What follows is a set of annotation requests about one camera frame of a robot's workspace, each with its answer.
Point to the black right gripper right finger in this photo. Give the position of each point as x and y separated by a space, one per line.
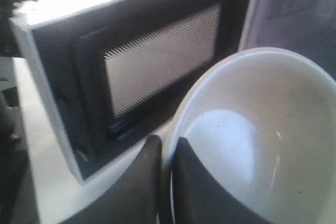
198 198

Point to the white Midea microwave body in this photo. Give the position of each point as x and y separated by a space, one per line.
287 23

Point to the white ceramic bowl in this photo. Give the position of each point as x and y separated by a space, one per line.
262 122

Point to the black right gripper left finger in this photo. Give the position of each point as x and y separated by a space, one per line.
134 196

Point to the white microwave door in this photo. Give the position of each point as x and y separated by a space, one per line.
109 72

